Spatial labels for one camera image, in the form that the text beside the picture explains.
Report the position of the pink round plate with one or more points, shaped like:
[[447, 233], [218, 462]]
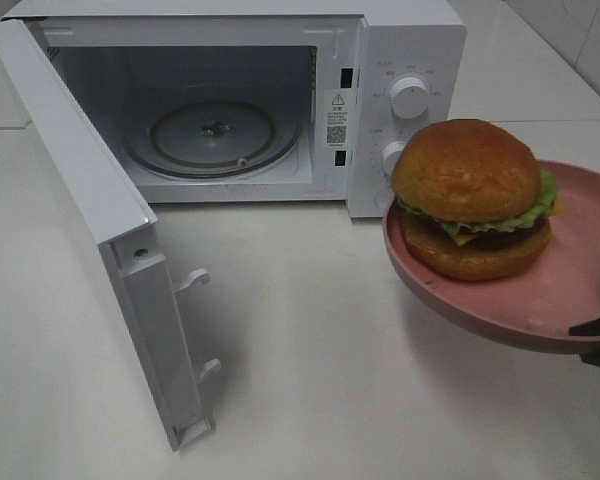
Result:
[[535, 309]]

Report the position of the burger with lettuce and cheese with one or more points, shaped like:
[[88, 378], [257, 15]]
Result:
[[474, 202]]

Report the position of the round white door button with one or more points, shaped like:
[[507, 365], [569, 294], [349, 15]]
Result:
[[384, 198]]

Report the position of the white microwave knob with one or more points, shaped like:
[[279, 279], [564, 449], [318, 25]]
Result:
[[391, 154], [409, 96]]

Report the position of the white microwave door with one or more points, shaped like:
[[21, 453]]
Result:
[[113, 217]]

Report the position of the white warning label sticker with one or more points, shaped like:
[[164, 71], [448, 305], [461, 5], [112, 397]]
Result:
[[337, 107]]

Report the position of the white microwave oven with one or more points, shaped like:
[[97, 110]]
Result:
[[122, 60]]

